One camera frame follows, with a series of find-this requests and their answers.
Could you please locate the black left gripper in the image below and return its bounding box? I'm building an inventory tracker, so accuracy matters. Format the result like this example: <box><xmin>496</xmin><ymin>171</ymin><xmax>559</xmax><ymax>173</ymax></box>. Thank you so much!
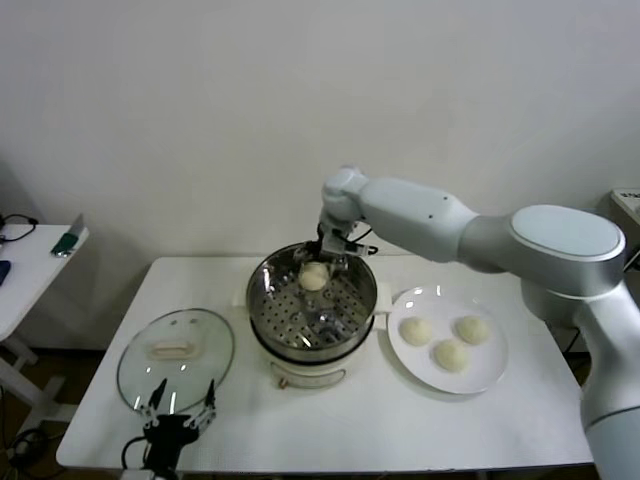
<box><xmin>133</xmin><ymin>377</ymin><xmax>218</xmax><ymax>470</ymax></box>

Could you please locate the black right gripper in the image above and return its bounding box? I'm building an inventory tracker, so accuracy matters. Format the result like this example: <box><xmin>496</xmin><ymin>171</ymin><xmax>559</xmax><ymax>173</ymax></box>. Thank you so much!
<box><xmin>292</xmin><ymin>238</ymin><xmax>350</xmax><ymax>279</ymax></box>

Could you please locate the white steamed baozi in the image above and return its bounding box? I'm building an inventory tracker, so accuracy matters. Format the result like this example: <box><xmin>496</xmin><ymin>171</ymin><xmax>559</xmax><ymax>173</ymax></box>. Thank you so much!
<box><xmin>298</xmin><ymin>261</ymin><xmax>329</xmax><ymax>292</ymax></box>
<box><xmin>432</xmin><ymin>339</ymin><xmax>471</xmax><ymax>374</ymax></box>
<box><xmin>454</xmin><ymin>315</ymin><xmax>492</xmax><ymax>346</ymax></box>
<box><xmin>399</xmin><ymin>316</ymin><xmax>434</xmax><ymax>347</ymax></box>

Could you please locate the glass lid with cream handle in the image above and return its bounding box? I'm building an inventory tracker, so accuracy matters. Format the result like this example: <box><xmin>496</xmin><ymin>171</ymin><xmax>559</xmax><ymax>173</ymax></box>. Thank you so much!
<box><xmin>117</xmin><ymin>308</ymin><xmax>236</xmax><ymax>414</ymax></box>

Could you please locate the perforated steel steamer basket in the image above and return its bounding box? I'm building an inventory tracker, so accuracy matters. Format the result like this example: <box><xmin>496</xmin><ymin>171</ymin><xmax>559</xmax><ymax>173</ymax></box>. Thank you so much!
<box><xmin>233</xmin><ymin>242</ymin><xmax>392</xmax><ymax>352</ymax></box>

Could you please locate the cream electric pot base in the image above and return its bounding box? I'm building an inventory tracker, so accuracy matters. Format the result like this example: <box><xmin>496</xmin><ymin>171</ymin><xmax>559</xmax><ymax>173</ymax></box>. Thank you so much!
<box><xmin>232</xmin><ymin>287</ymin><xmax>392</xmax><ymax>391</ymax></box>

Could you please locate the white side table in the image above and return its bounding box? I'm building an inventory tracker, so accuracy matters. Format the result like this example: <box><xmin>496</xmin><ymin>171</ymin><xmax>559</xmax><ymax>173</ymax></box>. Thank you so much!
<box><xmin>0</xmin><ymin>223</ymin><xmax>91</xmax><ymax>436</ymax></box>

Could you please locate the white round plate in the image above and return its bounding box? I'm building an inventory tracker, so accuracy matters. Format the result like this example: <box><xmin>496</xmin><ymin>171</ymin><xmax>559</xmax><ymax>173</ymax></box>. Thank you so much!
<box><xmin>386</xmin><ymin>285</ymin><xmax>510</xmax><ymax>396</ymax></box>

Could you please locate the green and grey small tool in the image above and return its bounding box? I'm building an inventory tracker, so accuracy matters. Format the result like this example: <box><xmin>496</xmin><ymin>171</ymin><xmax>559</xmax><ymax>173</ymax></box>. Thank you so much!
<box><xmin>51</xmin><ymin>214</ymin><xmax>91</xmax><ymax>259</ymax></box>

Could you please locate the white cabinet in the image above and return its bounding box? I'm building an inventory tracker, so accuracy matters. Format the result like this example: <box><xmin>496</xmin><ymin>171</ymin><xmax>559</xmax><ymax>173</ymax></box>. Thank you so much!
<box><xmin>612</xmin><ymin>187</ymin><xmax>640</xmax><ymax>221</ymax></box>

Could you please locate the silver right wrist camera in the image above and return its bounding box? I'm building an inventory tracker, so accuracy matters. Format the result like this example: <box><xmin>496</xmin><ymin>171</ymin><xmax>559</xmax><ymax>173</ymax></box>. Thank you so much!
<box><xmin>322</xmin><ymin>228</ymin><xmax>379</xmax><ymax>258</ymax></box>

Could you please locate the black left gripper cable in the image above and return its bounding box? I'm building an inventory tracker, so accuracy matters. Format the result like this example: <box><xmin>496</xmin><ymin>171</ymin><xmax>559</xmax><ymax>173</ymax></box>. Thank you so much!
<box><xmin>122</xmin><ymin>433</ymin><xmax>151</xmax><ymax>470</ymax></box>

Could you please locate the floor cable bundle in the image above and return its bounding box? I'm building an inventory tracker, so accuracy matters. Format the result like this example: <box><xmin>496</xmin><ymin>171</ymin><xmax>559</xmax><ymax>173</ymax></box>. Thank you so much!
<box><xmin>0</xmin><ymin>427</ymin><xmax>52</xmax><ymax>472</ymax></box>

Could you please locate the thin black cable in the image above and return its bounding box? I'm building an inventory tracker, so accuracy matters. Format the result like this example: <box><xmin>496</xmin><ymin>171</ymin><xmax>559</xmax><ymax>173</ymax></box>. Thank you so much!
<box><xmin>0</xmin><ymin>213</ymin><xmax>40</xmax><ymax>246</ymax></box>

